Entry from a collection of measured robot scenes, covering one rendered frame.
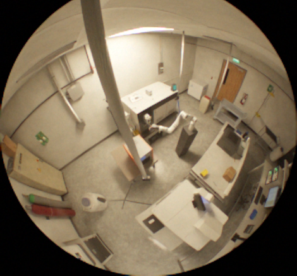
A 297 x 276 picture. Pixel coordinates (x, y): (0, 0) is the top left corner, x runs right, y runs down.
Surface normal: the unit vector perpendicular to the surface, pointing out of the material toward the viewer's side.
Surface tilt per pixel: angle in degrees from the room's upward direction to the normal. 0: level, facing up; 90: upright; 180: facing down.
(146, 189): 0
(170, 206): 0
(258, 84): 90
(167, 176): 0
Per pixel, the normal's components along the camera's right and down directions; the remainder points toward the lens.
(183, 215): -0.06, -0.62
